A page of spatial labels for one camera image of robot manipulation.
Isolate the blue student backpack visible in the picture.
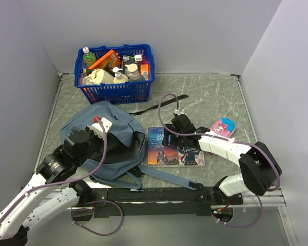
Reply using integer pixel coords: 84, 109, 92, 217
60, 101, 203, 190

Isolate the Jane Eyre paperback book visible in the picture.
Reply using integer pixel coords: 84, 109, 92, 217
147, 127, 179, 167

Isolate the pink cartoon pencil case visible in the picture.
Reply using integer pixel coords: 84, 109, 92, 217
210, 117, 236, 138

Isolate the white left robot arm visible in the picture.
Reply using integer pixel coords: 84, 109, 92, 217
0, 124, 109, 245

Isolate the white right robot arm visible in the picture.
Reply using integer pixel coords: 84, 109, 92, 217
163, 114, 282, 204

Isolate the floral Little Women book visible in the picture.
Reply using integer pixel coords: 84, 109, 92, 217
177, 147, 205, 166

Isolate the blue plastic shopping basket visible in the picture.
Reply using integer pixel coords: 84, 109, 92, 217
74, 44, 156, 104

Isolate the grey pump bottle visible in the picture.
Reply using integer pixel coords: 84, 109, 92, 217
125, 63, 145, 82

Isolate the pink orange bottle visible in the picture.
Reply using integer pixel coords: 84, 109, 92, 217
140, 58, 150, 81

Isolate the cream pump bottle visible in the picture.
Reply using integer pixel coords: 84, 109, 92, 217
112, 67, 129, 84

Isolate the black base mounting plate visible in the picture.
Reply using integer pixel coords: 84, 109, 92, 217
60, 186, 243, 218

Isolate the black packaged item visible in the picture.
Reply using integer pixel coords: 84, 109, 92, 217
122, 55, 135, 70

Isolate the green drink bottle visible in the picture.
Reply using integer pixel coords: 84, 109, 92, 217
82, 47, 97, 68

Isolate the orange snack box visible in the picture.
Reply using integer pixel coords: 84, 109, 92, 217
89, 50, 122, 70

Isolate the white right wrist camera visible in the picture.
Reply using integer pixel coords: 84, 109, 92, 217
174, 109, 185, 116

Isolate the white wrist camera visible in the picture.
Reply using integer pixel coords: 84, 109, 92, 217
174, 109, 185, 116
90, 115, 112, 139

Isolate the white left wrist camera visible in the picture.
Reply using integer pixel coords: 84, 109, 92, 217
90, 115, 112, 139

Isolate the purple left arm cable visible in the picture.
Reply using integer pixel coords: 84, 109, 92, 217
0, 120, 124, 235

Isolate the black backpack strap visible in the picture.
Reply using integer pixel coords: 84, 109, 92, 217
128, 94, 189, 115

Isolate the aluminium front rail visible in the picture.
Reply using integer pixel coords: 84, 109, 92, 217
14, 187, 287, 211

